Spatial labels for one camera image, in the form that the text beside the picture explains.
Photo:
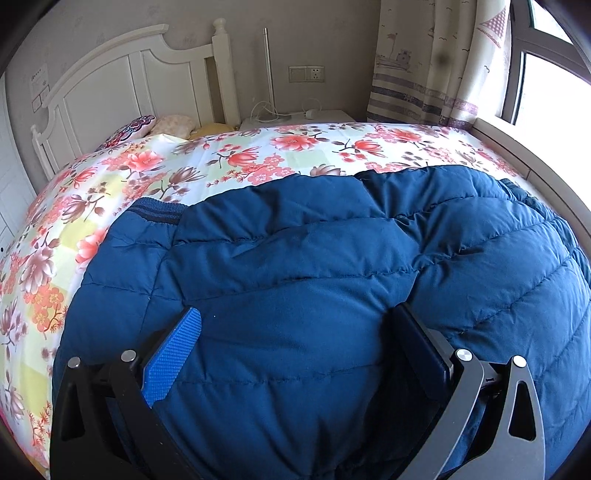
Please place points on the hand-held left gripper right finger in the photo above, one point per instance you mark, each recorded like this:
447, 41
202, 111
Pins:
427, 350

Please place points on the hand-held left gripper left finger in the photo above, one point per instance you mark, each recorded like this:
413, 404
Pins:
168, 360

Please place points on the blue quilted down jacket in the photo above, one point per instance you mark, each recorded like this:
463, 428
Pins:
323, 300

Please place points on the floral bed quilt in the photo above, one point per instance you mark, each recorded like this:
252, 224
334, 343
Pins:
207, 157

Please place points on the dark patterned pillow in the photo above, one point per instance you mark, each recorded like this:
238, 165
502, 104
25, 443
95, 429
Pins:
127, 131

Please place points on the cream floral pillow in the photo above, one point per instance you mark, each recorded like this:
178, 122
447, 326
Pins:
173, 125

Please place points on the yellow bed sheet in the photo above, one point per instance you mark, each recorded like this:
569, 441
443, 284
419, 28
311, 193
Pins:
212, 129

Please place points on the white wardrobe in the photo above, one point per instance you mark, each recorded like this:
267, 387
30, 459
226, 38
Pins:
11, 161

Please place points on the white bedside table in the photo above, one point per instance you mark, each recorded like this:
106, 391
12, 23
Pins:
300, 119

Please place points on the white wooden headboard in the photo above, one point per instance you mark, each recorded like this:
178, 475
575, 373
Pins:
138, 87

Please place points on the striped printed curtain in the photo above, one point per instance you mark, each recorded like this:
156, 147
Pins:
425, 64

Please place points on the silver lamp pole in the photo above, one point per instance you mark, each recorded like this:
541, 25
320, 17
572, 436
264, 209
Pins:
269, 69

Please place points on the window frame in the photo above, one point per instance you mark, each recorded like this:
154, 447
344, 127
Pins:
549, 83

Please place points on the wall light switch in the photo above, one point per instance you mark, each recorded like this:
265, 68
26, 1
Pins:
39, 87

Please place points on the wall power socket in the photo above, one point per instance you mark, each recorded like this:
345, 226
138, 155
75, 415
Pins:
306, 73

